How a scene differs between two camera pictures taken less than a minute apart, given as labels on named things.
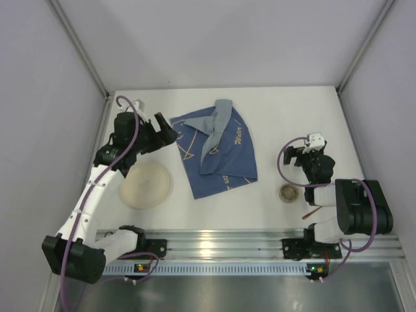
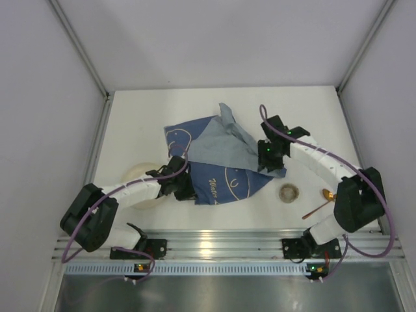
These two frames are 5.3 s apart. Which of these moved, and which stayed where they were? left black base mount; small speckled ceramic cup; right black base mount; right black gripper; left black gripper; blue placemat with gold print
Moved: right black gripper; left black gripper; blue placemat with gold print
Stayed: left black base mount; small speckled ceramic cup; right black base mount
